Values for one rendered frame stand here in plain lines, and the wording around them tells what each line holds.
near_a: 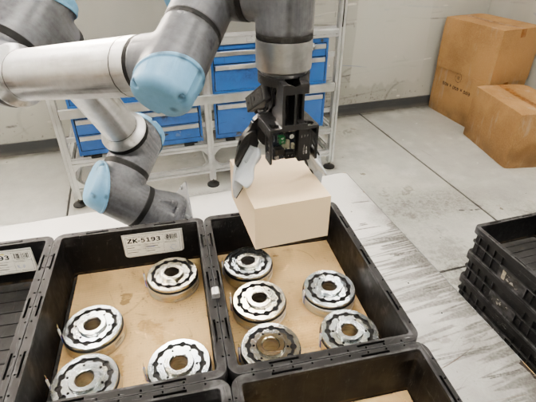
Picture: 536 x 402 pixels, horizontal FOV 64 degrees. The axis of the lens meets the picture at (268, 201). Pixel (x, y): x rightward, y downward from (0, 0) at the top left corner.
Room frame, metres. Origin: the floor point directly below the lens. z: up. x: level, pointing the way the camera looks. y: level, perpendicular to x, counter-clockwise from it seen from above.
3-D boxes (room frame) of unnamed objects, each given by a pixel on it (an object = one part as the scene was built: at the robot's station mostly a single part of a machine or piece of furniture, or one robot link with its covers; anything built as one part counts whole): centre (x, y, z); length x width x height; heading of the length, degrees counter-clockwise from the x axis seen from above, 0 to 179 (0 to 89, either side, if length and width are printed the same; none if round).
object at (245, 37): (2.48, 0.37, 0.91); 1.70 x 0.10 x 0.05; 107
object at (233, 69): (2.57, -0.02, 0.60); 0.72 x 0.03 x 0.56; 107
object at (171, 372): (0.44, 0.15, 0.86); 0.05 x 0.05 x 0.01
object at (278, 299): (0.59, 0.02, 0.86); 0.10 x 0.10 x 0.01
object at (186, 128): (2.33, 0.74, 0.60); 0.72 x 0.03 x 0.56; 107
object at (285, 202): (0.61, -0.01, 1.08); 0.16 x 0.12 x 0.07; 17
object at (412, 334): (0.60, -0.05, 0.92); 0.40 x 0.30 x 0.02; 12
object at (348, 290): (0.62, -0.12, 0.86); 0.10 x 0.10 x 0.01
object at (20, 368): (0.54, 0.24, 0.92); 0.40 x 0.30 x 0.02; 12
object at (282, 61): (0.59, -0.02, 1.32); 0.08 x 0.08 x 0.05
